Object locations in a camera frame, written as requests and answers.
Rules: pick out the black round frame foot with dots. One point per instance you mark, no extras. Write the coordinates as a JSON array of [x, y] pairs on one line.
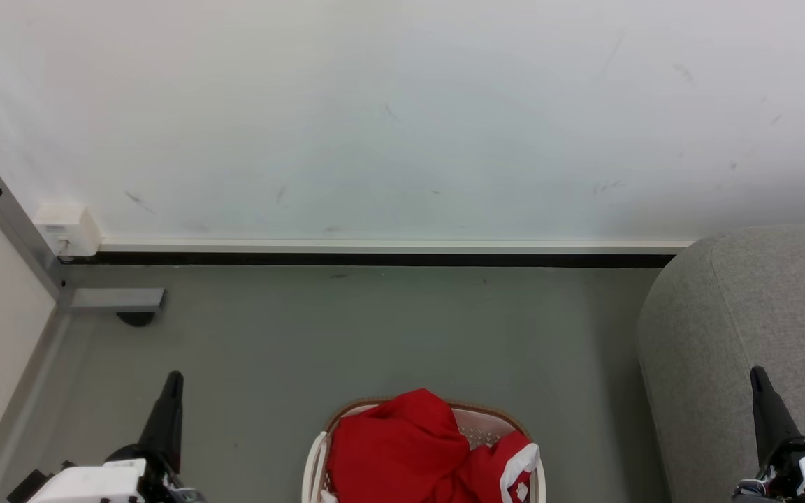
[[135, 318]]

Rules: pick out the red jersey striped white sleeve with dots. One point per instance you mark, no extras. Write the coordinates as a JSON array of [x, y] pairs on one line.
[[395, 447]]

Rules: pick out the white perforated laundry basket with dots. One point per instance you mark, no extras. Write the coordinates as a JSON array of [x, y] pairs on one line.
[[486, 433]]

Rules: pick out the white wall junction box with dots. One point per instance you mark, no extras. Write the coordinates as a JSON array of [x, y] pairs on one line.
[[70, 227]]

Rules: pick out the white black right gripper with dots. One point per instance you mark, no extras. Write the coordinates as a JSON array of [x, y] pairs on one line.
[[804, 471]]

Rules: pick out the grey metal frame post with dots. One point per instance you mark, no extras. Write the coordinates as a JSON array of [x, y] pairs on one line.
[[18, 227]]

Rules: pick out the white and black baseboard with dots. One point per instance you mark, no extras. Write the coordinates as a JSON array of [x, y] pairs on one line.
[[374, 253]]

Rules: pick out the grey fabric seat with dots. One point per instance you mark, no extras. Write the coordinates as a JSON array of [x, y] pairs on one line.
[[724, 328]]

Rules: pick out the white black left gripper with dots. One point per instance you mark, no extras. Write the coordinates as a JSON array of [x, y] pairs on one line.
[[88, 483]]

